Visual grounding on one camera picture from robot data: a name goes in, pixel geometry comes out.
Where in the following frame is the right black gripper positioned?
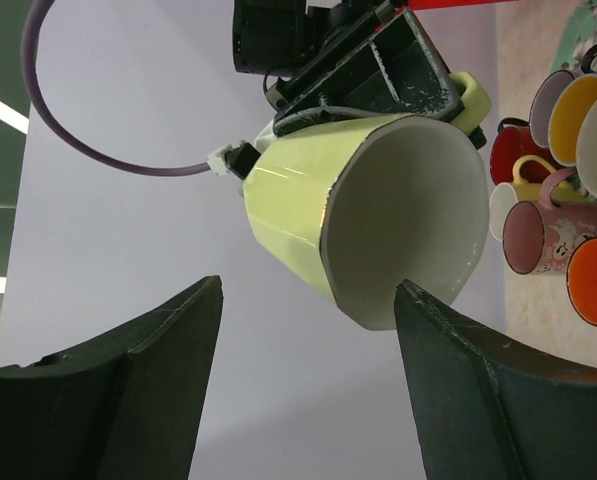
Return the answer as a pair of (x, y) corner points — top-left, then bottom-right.
(232, 1), (466, 137)

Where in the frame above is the orange mug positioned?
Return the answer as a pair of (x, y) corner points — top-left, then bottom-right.
(566, 237), (597, 327)

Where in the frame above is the light green mug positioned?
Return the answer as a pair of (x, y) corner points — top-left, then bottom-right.
(242, 72), (492, 332)

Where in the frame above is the red plastic basket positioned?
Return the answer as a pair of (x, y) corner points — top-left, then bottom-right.
(407, 0), (512, 10)

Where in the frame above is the yellow mug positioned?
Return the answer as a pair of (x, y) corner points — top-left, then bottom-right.
(487, 154), (587, 244)

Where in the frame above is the mauve grey mug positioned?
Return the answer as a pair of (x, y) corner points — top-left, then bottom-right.
(529, 41), (597, 149)

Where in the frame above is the blue teal mug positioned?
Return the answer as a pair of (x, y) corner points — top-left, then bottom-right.
(548, 72), (597, 167)

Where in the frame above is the red mug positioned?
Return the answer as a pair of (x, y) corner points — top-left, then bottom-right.
(489, 117), (560, 185)

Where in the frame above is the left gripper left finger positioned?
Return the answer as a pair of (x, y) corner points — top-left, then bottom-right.
(0, 276), (223, 479)

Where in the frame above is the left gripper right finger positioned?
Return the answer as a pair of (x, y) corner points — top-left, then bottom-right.
(394, 280), (597, 479)

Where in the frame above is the pink floral mug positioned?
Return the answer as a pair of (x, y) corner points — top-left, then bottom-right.
(502, 167), (597, 275)

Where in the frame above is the green floral tray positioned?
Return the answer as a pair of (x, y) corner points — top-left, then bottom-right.
(550, 1), (597, 72)

